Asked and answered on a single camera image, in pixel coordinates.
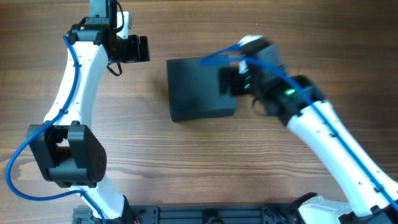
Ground black box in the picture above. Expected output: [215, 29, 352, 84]
[167, 57, 236, 122]

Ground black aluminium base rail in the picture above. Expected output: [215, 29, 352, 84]
[125, 203, 304, 224]

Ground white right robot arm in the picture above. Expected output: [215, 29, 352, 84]
[207, 35, 397, 223]

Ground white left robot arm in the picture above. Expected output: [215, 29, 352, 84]
[27, 1, 149, 223]

